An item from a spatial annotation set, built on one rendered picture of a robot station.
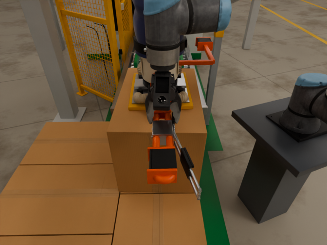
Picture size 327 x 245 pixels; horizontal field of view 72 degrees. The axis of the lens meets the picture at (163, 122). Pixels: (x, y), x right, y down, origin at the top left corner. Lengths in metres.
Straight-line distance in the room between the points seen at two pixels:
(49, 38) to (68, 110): 0.76
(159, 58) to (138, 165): 0.57
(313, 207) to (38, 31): 2.60
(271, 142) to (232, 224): 0.75
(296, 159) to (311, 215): 0.89
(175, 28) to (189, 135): 0.45
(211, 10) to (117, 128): 0.56
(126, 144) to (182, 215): 0.43
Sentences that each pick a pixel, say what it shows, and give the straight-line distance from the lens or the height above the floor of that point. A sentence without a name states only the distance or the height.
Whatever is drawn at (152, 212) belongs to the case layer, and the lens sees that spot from 1.13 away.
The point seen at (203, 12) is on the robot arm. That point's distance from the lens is 0.60.
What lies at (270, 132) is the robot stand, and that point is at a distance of 1.31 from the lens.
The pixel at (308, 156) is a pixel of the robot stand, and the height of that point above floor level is 0.75.
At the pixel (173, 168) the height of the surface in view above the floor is 1.09.
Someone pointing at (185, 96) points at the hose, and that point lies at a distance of 0.96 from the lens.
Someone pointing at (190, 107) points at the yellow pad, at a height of 0.96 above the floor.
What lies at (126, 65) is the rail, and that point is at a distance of 2.33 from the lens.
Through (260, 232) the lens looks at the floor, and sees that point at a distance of 1.81.
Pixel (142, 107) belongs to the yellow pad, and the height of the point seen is 0.96.
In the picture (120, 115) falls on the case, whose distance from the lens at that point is 0.99.
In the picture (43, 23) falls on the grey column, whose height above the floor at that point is 1.02.
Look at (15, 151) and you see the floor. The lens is 2.55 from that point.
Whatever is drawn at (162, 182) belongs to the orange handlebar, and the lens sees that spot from 0.56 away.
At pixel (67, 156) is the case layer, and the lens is 1.46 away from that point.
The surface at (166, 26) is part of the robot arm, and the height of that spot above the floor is 1.37.
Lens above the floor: 1.52
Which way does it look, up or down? 38 degrees down
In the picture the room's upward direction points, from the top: straight up
